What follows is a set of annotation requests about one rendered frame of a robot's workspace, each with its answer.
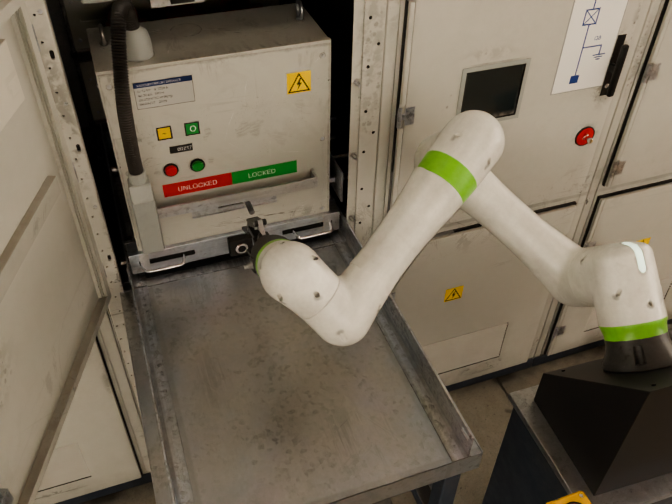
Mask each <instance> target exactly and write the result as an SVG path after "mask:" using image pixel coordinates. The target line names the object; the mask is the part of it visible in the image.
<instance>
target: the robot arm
mask: <svg viewBox="0 0 672 504"><path fill-rule="evenodd" d="M504 146H505V135H504V131H503V128H502V126H501V125H500V123H499V122H498V120H497V119H496V118H494V117H493V116H492V115H490V114H489V113H486V112H484V111H480V110H469V111H464V112H462V113H460V114H458V115H456V116H455V117H453V118H452V119H451V120H450V121H449V122H448V123H447V124H446V125H445V127H444V128H443V129H441V130H440V131H438V132H437V133H435V134H433V135H430V136H429V137H427V138H426V139H424V140H423V141H422V142H421V143H420V145H419V146H418V148H417V150H416V152H415V156H414V168H415V169H414V170H413V172H412V174H411V175H410V177H409V179H408V181H407V183H406V184H405V186H404V188H403V189H402V191H401V193H400V194H399V196H398V198H397V199H396V201H395V202H394V204H393V206H392V207H391V209H390V210H389V212H388V213H387V215H386V216H385V218H384V219H383V221H382V222H381V223H380V225H379V226H378V228H377V229H376V230H375V232H374V233H373V235H372V236H371V237H370V239H369V240H368V241H367V242H366V244H365V245H364V246H363V248H362V249H361V250H360V251H359V253H358V254H357V255H356V256H355V257H354V259H353V260H352V261H351V262H350V263H349V264H350V265H349V266H348V267H347V268H346V269H345V270H344V272H343V273H342V274H341V275H340V276H337V275H336V274H335V273H334V272H333V271H332V270H331V269H330V268H329V267H328V266H327V265H326V264H325V263H324V262H323V261H322V260H321V259H320V258H319V256H318V255H317V254H316V253H315V252H314V251H313V250H312V249H311V248H310V247H309V246H307V245H305V244H303V243H300V242H296V241H290V240H289V239H287V238H286V237H284V236H281V235H269V233H268V232H267V231H265V230H264V228H266V224H267V221H266V219H261V218H259V217H258V216H256V217H252V218H247V219H246V222H247V226H243V227H242V230H243V231H244V232H245V233H246V234H248V235H249V234H251V236H252V238H253V243H254V245H253V247H252V248H249V249H246V252H247V253H248V254H249V255H250V258H249V259H250V261H251V262H250V263H248V264H244V269H249V268H250V269H252V271H253V272H254V273H255V274H257V275H258V276H259V277H260V281H261V284H262V286H263V288H264V290H265V291H266V292H267V293H268V294H269V295H270V296H271V297H272V298H274V299H275V300H277V301H278V302H280V303H281V304H283V305H284V306H286V307H287V308H288V309H290V310H291V311H293V312H294V313H295V314H297V315H298V316H299V317H300V318H302V319H303V320H304V321H305V322H306V323H307V324H308V325H309V326H310V327H311V328H312V329H313V330H314V331H315V332H316V333H317V334H318V335H319V336H320V337H321V338H322V339H323V340H325V341H326V342H328V343H330V344H332V345H335V346H349V345H352V344H355V343H357V342H358V341H360V340H361V339H362V338H363V337H364V336H365V335H366V333H367V332H368V330H369V328H370V326H371V325H372V323H373V321H374V319H375V318H376V316H377V314H378V312H379V311H380V309H381V308H382V306H383V304H384V303H385V301H386V299H387V298H388V296H389V295H390V294H391V292H392V291H393V289H394V288H395V286H396V285H397V284H398V282H399V281H400V279H401V278H402V277H403V275H404V274H405V272H406V271H407V270H408V268H409V267H410V266H411V264H412V263H413V262H414V260H415V259H416V258H417V257H418V255H419V254H420V253H421V252H422V250H423V249H424V248H425V247H426V245H427V244H428V243H429V242H430V241H431V240H432V238H433V237H434V236H435V235H436V234H437V233H438V232H439V230H440V229H441V228H442V227H443V226H444V225H445V224H446V223H447V222H448V221H449V220H450V219H451V218H452V217H453V216H454V215H455V214H456V213H457V212H458V211H459V210H460V209H461V210H463V211H464V212H465V213H467V214H468V215H469V216H471V217H472V218H473V219H474V220H476V221H477V222H478V223H479V224H481V225H482V226H483V227H484V228H485V229H487V230H488V231H489V232H490V233H491V234H492V235H494V236H495V237H496V238H497V239H498V240H499V241H500V242H501V243H503V244H504V245H505V246H506V247H507V248H508V249H509V250H510V251H511V252H512V253H513V254H514V255H515V256H516V257H517V258H518V259H519V260H520V261H521V262H522V263H523V264H524V265H525V266H526V267H527V268H528V269H529V270H530V271H531V272H532V273H533V274H534V275H535V276H536V277H537V279H538V280H539V281H540V282H541V283H542V284H543V285H544V286H545V288H546V289H547V290H548V291H549V292H550V294H551V295H552V296H553V297H554V298H555V299H556V300H557V301H559V302H560V303H562V304H564V305H567V306H571V307H595V311H596V316H597V321H598V325H599V328H600V330H601V332H602V334H603V337H604V342H605V355H604V359H603V361H602V366H603V370H604V371H606V372H611V373H635V372H644V371H651V370H657V369H662V368H666V367H670V366H672V324H667V320H668V316H667V311H666V307H665V302H664V298H663V293H662V288H661V284H660V279H659V275H658V270H657V266H656V262H655V258H654V253H653V250H652V248H651V247H650V246H649V245H648V244H646V243H644V242H636V241H625V242H616V243H610V244H604V245H598V246H593V247H587V248H582V247H581V246H579V245H578V244H576V243H575V242H573V241H572V240H570V239H569V238H568V237H566V236H565V235H563V234H562V233H561V232H559V231H558V230H557V229H555V228H554V227H553V226H551V225H550V224H549V223H547V222H546V221H545V220H544V219H542V218H541V217H540V216H539V215H537V214H536V213H535V212H534V211H533V210H531V209H530V208H529V207H528V206H527V205H526V204H525V203H523V202H522V201H521V200H520V199H519V198H518V197H517V196H516V195H515V194H513V193H512V192H511V191H510V190H509V189H508V188H507V187H506V186H505V185H504V184H503V183H502V182H501V181H500V180H499V179H498V178H497V177H496V176H495V175H494V174H493V173H492V172H491V171H490V170H491V169H492V168H493V167H494V165H495V164H496V163H497V161H498V160H499V158H500V157H501V155H502V153H503V150H504Z"/></svg>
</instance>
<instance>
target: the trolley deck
mask: <svg viewBox="0 0 672 504"><path fill-rule="evenodd" d="M313 251H314V252H315V253H316V254H317V255H318V256H319V258H320V259H321V260H322V261H323V262H324V263H325V264H326V265H327V266H328V267H329V268H330V269H331V270H332V271H333V272H334V273H335V274H336V275H337V276H340V275H341V274H342V273H343V272H344V270H345V269H346V268H347V267H346V265H345V263H344V261H343V259H342V257H341V256H340V254H339V252H338V250H337V248H336V246H335V245H331V246H327V247H323V248H318V249H314V250H313ZM148 290H149V295H150V299H151V304H152V309H153V313H154V318H155V322H156V327H157V331H158V336H159V341H160V345H161V350H162V354H163V359H164V364H165V368H166V373H167V377H168V382H169V386H170V391H171V396H172V400H173V405H174V409H175V414H176V418H177V423H178V428H179V432H180V437H181V441H182V446H183V451H184V455H185V460H186V464H187V469H188V473H189V478H190V483H191V487H192V492H193V496H194V501H195V504H373V503H376V502H379V501H382V500H385V499H387V498H390V497H393V496H396V495H399V494H402V493H405V492H408V491H411V490H414V489H417V488H420V487H423V486H426V485H429V484H432V483H435V482H438V481H440V480H443V479H446V478H449V477H452V476H455V475H458V474H461V473H464V472H467V471H470V470H473V469H476V468H478V467H479V464H480V461H481V458H482V454H483V450H482V448H481V447H480V445H479V443H478V442H477V440H476V438H475V436H474V435H473V433H472V431H471V430H470V428H469V426H468V425H467V423H466V421H465V419H464V418H463V416H462V414H461V413H460V411H459V409H458V408H457V406H456V404H455V402H454V401H453V399H452V397H451V396H450V394H449V392H448V391H447V389H446V387H445V385H444V384H443V382H442V380H441V379H440V377H439V375H438V373H437V372H436V370H435V368H434V367H433V365H432V363H431V362H430V360H429V358H428V356H427V355H426V353H425V351H424V350H423V348H422V346H421V345H420V346H421V348H422V350H423V351H424V353H425V355H426V356H427V358H428V360H429V362H430V363H431V365H432V367H433V368H434V370H435V372H436V373H437V375H438V377H439V379H440V380H441V382H442V384H443V385H444V387H445V389H446V391H447V392H448V394H449V396H450V397H451V399H452V401H453V402H454V404H455V406H456V408H457V409H458V411H459V413H460V414H461V416H462V418H463V420H464V421H465V423H466V425H467V426H468V428H469V430H470V431H471V433H472V435H473V437H474V440H473V444H472V447H471V451H470V454H471V457H468V458H465V459H462V460H459V461H456V462H452V460H451V458H450V457H449V455H448V453H447V451H446V449H445V447H444V446H443V444H442V442H441V440H440V438H439V436H438V435H437V433H436V431H435V429H434V427H433V425H432V423H431V422H430V420H429V418H428V416H427V414H426V412H425V411H424V409H423V407H422V405H421V403H420V401H419V399H418V398H417V396H416V394H415V392H414V390H413V388H412V387H411V385H410V383H409V381H408V379H407V377H406V376H405V374H404V372H403V370H402V368H401V366H400V364H399V363H398V361H397V359H396V357H395V355H394V353H393V352H392V350H391V348H390V346H389V344H388V342H387V340H386V339H385V337H384V335H383V333H382V331H381V329H380V328H379V326H378V324H377V322H376V320H375V319H374V321H373V323H372V325H371V326H370V328H369V330H368V332H367V333H366V335H365V336H364V337H363V338H362V339H361V340H360V341H358V342H357V343H355V344H352V345H349V346H335V345H332V344H330V343H328V342H326V341H325V340H323V339H322V338H321V337H320V336H319V335H318V334H317V333H316V332H315V331H314V330H313V329H312V328H311V327H310V326H309V325H308V324H307V323H306V322H305V321H304V320H303V319H302V318H300V317H299V316H298V315H297V314H295V313H294V312H293V311H291V310H290V309H288V308H287V307H286V306H284V305H283V304H281V303H280V302H278V301H277V300H275V299H274V298H272V297H271V296H270V295H269V294H268V293H267V292H266V291H265V290H264V288H263V286H262V284H261V281H260V277H259V276H258V275H257V274H255V273H254V272H253V271H252V269H250V268H249V269H244V265H243V266H239V267H234V268H230V269H226V270H221V271H217V272H212V273H208V274H203V275H199V276H195V277H190V278H186V279H181V280H177V281H173V282H168V283H164V284H159V285H155V286H151V287H148ZM120 298H121V304H122V310H123V316H124V321H125V327H126V333H127V339H128V344H129V350H130V356H131V362H132V368H133V373H134V379H135V385H136V391H137V396H138V402H139V408H140V414H141V419H142V425H143V431H144V437H145V442H146V448H147V454H148V460H149V466H150V471H151V477H152V483H153V489H154V494H155V500H156V504H172V502H171V497H170V492H169V486H168V481H167V476H166V471H165V465H164V460H163V455H162V450H161V445H160V439H159V434H158V429H157V424H156V418H155V413H154V408H153V403H152V398H151V392H150V387H149V382H148V377H147V371H146V366H145V361H144V356H143V351H142V345H141V340H140V335H139V330H138V324H137V319H136V314H135V309H134V304H133V298H132V293H131V291H128V292H124V293H121V292H120Z"/></svg>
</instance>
